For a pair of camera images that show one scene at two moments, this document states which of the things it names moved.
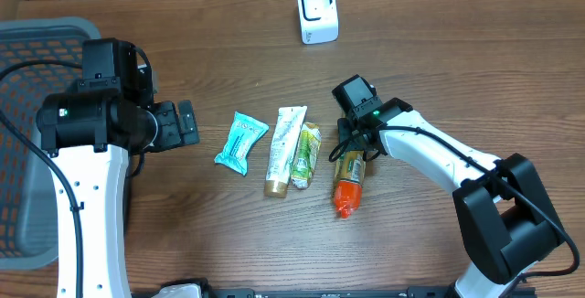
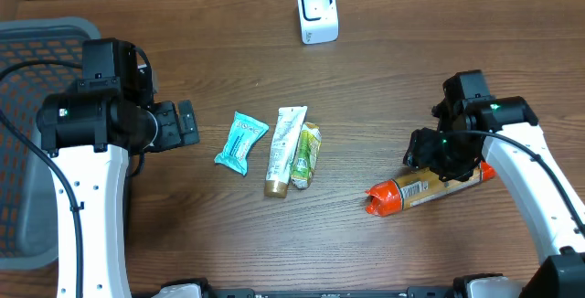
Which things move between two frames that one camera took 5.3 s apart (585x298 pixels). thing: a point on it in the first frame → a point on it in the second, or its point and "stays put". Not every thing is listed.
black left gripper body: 171,132 stays put
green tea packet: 306,155 stays put
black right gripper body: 353,140 → 449,155
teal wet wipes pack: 245,130 stays put
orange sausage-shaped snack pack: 349,182 → 391,196
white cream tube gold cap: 282,150 stays put
